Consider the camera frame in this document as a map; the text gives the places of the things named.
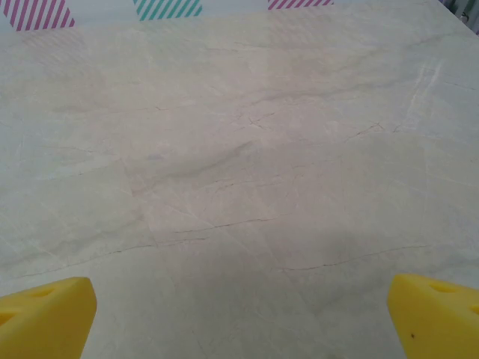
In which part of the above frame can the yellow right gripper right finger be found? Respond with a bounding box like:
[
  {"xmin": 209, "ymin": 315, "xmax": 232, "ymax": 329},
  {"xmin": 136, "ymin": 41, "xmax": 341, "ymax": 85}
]
[{"xmin": 386, "ymin": 273, "xmax": 479, "ymax": 359}]

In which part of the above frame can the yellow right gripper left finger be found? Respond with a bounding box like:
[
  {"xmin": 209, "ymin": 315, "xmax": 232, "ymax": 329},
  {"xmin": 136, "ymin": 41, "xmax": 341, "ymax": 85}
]
[{"xmin": 0, "ymin": 276, "xmax": 99, "ymax": 359}]

